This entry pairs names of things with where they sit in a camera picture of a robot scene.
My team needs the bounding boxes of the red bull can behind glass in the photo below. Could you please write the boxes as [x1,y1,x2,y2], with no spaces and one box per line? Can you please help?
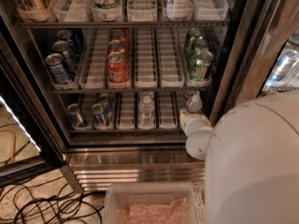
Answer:
[264,49,299,89]

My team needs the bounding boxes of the green soda can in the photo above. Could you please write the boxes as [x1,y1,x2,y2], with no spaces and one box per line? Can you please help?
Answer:
[190,51,214,82]
[192,39,209,54]
[183,28,203,60]

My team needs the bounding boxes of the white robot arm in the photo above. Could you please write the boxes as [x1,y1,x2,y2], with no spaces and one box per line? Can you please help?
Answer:
[186,91,299,224]

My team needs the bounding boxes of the green soda can front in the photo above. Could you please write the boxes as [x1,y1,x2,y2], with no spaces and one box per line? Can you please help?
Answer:
[190,51,214,82]

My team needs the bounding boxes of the clear water bottle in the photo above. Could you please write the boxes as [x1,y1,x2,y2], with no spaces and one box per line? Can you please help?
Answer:
[186,94,203,114]
[184,91,200,100]
[138,95,155,129]

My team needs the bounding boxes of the red coca cola can front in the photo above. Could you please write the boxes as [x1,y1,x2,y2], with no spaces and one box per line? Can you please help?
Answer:
[107,52,128,89]

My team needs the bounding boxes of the blue can bottom behind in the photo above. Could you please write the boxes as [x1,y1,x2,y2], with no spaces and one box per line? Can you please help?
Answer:
[98,93,113,119]

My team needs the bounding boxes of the clear plastic bin left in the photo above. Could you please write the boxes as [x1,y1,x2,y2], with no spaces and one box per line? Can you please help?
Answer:
[103,182,205,224]

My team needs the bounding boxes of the blue pepsi can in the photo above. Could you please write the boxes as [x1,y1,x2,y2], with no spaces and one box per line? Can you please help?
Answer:
[45,53,73,85]
[57,30,81,54]
[52,40,78,74]

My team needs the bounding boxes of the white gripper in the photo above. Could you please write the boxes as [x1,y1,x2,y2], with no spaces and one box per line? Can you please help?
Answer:
[179,108,213,136]

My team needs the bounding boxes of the steel fridge base grille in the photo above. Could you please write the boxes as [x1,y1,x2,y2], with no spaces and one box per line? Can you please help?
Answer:
[69,149,205,192]

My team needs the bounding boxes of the blue pepsi can middle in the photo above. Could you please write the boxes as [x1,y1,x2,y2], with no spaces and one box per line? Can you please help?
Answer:
[52,40,78,74]

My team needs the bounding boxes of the orange cable on floor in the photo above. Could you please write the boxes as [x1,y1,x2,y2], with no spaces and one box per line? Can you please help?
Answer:
[0,128,17,168]

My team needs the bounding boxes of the blue can bottom left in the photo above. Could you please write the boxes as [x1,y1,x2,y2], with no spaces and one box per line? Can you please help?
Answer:
[67,104,88,128]

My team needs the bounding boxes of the green soda can middle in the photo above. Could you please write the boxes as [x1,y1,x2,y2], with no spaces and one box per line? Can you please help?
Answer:
[192,39,209,54]

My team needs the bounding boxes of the red cola can middle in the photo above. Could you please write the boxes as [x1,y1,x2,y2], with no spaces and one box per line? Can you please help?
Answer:
[107,40,125,53]

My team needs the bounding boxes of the black cables on floor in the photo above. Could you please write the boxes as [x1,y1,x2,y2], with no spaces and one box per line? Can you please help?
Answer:
[0,175,104,224]

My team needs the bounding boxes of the clear plastic bin right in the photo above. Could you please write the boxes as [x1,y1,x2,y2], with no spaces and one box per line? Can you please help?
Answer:
[198,185,206,224]

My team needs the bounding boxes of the open fridge door left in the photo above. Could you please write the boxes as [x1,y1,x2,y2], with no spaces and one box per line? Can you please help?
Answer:
[0,31,64,187]

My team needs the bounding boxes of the blue pepsi can front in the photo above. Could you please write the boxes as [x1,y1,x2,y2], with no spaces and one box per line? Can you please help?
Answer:
[45,53,73,85]

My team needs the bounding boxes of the red cola can back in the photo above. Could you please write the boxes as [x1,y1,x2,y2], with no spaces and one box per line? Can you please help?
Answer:
[110,29,126,43]

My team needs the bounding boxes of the blue pepsi can back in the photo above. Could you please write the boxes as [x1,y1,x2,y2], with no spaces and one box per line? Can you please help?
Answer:
[57,30,81,54]

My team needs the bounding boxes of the clear plastic bin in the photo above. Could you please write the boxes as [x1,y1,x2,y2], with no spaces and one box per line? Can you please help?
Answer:
[198,185,206,224]
[103,182,205,224]

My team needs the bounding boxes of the closed glass fridge door right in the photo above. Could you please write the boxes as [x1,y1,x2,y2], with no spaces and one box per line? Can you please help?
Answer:
[209,0,299,123]

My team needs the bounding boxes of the green soda can back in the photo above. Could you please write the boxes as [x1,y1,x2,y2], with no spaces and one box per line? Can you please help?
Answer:
[183,28,203,60]

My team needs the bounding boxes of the white bottle top shelf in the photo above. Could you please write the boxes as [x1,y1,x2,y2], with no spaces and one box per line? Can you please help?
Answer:
[164,0,191,21]

